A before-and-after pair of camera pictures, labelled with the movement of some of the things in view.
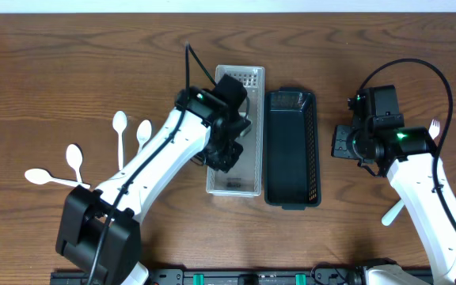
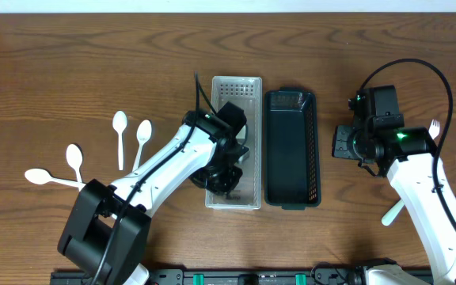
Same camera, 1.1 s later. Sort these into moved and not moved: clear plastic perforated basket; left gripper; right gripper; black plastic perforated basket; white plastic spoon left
Moved: left gripper; clear plastic perforated basket
Not moved: black plastic perforated basket; right gripper; white plastic spoon left
